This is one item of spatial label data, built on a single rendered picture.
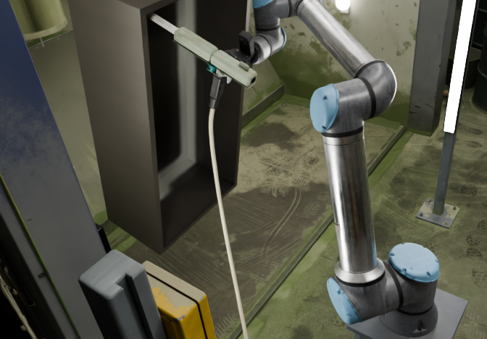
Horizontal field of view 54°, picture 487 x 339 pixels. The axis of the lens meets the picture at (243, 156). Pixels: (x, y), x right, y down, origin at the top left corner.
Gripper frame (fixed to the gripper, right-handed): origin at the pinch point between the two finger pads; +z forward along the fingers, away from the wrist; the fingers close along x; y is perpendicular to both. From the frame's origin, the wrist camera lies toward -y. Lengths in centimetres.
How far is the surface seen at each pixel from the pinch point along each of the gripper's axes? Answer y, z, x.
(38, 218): 1, 73, -8
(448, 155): 67, -128, -81
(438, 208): 103, -129, -96
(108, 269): -38, 88, -41
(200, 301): -32, 80, -51
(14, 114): -21, 70, 2
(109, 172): 76, 8, 35
